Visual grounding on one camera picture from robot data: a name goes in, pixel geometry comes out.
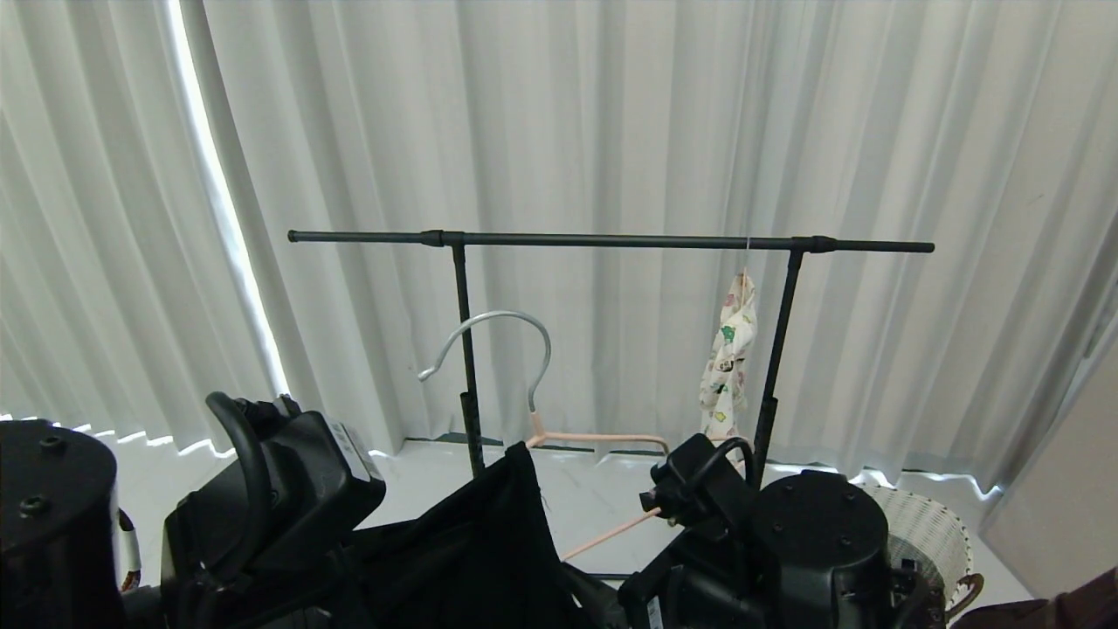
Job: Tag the white laundry basket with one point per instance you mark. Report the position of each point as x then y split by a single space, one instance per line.
926 533

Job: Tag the cream printed garment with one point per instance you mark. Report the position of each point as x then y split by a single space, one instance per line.
729 367

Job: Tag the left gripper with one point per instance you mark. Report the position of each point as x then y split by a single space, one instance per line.
279 594

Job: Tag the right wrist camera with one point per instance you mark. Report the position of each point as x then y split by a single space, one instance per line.
694 489

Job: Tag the white curtain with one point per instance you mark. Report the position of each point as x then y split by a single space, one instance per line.
611 114

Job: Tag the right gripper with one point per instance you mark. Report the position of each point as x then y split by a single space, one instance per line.
664 603

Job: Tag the pink clothes hanger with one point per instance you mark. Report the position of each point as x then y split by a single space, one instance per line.
541 349
748 258

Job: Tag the dark brown wooden chair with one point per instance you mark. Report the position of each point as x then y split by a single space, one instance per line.
1066 607

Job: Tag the black garment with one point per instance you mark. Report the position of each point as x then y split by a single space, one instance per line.
472 559

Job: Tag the black clothes rack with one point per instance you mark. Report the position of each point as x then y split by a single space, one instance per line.
611 240

